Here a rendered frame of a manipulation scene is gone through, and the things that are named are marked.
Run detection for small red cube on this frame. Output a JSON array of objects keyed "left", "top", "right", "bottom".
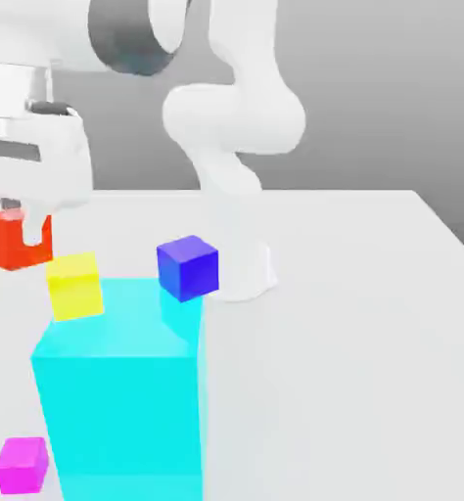
[{"left": 0, "top": 209, "right": 55, "bottom": 272}]

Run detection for small magenta cube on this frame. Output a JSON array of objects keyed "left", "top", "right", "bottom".
[{"left": 0, "top": 436, "right": 50, "bottom": 496}]

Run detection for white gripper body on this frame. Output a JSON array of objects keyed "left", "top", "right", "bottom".
[{"left": 0, "top": 106, "right": 94, "bottom": 217}]

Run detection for small blue cube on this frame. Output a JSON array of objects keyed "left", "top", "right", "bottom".
[{"left": 156, "top": 234, "right": 220, "bottom": 303}]

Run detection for large cyan box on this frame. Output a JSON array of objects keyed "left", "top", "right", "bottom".
[{"left": 29, "top": 276, "right": 205, "bottom": 501}]

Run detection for small yellow cube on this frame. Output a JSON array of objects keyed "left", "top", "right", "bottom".
[{"left": 45, "top": 250, "right": 105, "bottom": 323}]

